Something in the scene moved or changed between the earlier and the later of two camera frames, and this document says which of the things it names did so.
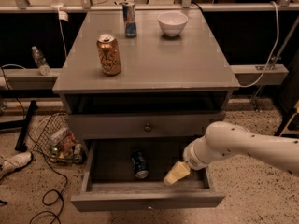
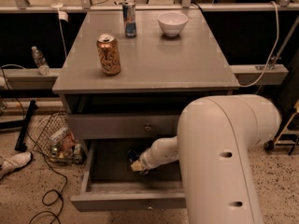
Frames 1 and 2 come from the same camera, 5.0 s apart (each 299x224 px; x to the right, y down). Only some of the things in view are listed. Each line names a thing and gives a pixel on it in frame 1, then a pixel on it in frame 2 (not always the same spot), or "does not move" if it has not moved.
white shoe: (13, 163) does not move
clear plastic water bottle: (40, 61) does not move
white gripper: (192, 159) to (147, 161)
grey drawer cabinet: (175, 79) does not move
